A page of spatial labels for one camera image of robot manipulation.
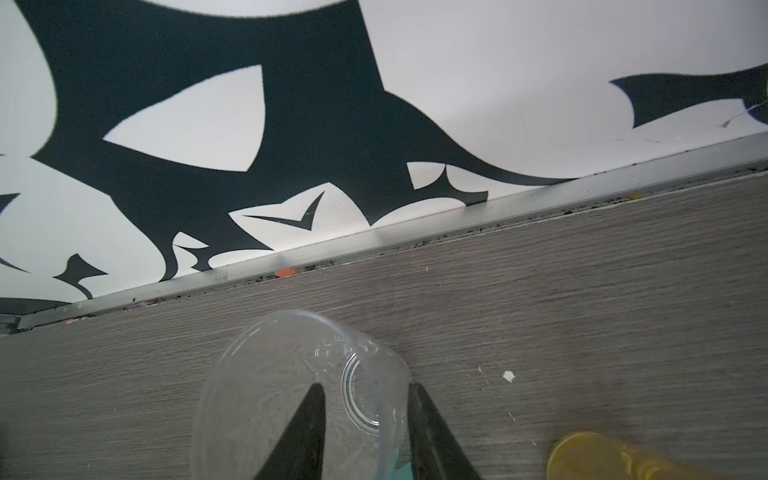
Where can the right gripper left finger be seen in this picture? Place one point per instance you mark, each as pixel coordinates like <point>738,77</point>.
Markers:
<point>299,453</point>

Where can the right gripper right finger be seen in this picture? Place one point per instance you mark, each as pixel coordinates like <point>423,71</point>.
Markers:
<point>435,453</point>

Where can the clear tall glass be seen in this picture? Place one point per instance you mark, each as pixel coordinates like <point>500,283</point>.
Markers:
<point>261,380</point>

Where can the tall amber glass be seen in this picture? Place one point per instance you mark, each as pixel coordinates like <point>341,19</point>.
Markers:
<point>591,455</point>

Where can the teal dimpled tumbler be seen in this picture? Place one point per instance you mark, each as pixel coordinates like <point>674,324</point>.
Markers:
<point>403,472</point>

